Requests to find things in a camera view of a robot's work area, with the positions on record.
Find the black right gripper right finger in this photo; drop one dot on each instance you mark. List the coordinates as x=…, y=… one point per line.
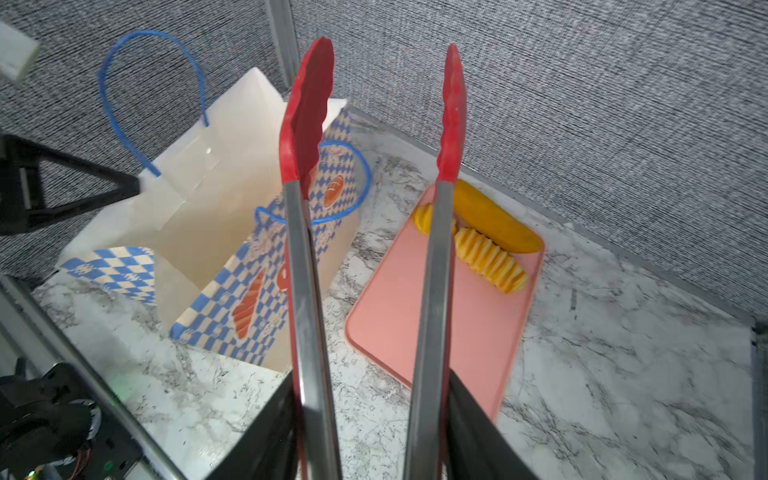
x=475, y=447

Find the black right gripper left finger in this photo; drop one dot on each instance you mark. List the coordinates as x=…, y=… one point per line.
x=268, y=448

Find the long oval bread loaf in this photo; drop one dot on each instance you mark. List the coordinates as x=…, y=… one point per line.
x=483, y=214

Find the checkered paper bag blue handles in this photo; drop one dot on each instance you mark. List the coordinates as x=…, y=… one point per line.
x=204, y=240

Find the red kitchen tongs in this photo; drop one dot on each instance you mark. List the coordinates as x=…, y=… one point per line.
x=352, y=417

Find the pink plastic tray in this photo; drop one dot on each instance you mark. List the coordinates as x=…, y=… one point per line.
x=486, y=324

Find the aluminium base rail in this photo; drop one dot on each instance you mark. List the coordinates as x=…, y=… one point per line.
x=26, y=330

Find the small ridged yellow bun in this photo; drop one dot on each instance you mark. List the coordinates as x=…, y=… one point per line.
x=422, y=218

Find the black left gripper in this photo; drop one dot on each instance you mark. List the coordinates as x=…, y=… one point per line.
x=41, y=186

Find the ridged golden bread roll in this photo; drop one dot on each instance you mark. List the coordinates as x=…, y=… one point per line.
x=489, y=260

